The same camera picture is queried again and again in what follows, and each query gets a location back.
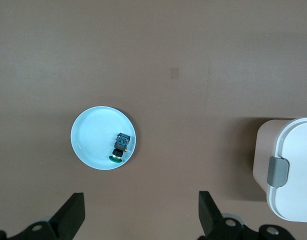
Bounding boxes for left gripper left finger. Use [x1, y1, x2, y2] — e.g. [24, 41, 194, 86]
[0, 191, 86, 240]

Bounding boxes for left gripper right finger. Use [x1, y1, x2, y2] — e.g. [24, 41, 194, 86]
[198, 190, 294, 240]

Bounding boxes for white lunch box grey clips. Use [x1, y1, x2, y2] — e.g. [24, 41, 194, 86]
[252, 117, 307, 224]

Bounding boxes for light blue round plate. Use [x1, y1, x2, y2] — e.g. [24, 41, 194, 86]
[70, 105, 137, 172]

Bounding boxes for green push-button switch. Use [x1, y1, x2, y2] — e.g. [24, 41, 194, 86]
[108, 132, 133, 164]

